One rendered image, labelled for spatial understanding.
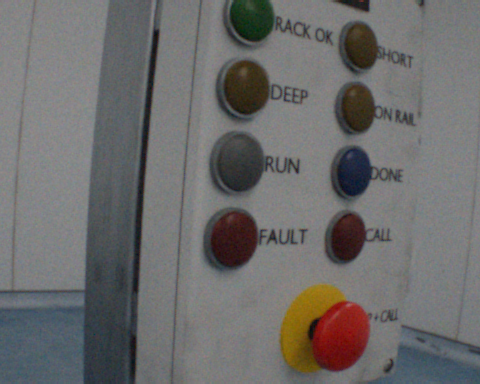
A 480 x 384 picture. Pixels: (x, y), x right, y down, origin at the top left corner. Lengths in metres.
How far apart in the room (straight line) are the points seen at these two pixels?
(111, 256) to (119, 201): 0.03
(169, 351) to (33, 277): 3.81
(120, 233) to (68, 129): 3.75
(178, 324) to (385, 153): 0.16
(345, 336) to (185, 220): 0.10
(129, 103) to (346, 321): 0.17
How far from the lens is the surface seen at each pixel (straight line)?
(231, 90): 0.31
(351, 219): 0.37
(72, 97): 4.13
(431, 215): 3.86
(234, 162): 0.31
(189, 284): 0.32
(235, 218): 0.32
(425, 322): 3.91
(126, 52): 0.39
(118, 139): 0.38
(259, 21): 0.32
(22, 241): 4.08
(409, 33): 0.43
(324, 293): 0.37
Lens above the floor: 0.99
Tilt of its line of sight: 3 degrees down
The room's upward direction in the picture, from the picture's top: 5 degrees clockwise
